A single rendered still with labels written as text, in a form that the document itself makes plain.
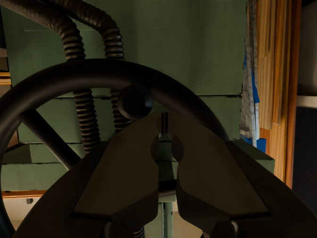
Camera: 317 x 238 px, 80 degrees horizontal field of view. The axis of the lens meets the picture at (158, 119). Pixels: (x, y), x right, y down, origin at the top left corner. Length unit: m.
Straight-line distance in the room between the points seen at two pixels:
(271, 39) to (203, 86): 1.39
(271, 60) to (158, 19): 1.41
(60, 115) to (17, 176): 0.16
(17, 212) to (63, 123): 3.57
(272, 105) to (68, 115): 1.55
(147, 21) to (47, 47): 0.19
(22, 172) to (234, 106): 0.44
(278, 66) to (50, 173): 1.58
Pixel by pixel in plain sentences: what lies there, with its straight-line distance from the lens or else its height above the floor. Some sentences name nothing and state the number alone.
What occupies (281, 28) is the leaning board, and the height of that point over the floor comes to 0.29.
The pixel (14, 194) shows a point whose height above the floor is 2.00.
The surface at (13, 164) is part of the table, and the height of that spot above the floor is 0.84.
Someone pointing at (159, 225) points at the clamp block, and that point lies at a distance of 0.34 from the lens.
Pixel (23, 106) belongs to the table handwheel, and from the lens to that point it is 0.22.
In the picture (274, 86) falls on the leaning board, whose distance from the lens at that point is 1.73.
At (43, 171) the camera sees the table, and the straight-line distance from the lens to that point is 0.46.
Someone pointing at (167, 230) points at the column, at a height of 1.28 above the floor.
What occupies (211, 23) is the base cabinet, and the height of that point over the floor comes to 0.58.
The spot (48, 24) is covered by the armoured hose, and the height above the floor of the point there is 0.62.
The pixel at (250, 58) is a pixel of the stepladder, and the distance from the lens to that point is 1.25.
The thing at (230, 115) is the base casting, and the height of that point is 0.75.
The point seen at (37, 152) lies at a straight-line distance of 0.46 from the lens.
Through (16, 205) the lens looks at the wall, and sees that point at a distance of 3.89.
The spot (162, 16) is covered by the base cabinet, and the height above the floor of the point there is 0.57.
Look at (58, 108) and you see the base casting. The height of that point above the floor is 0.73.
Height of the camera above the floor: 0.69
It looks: 9 degrees up
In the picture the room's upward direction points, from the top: 179 degrees clockwise
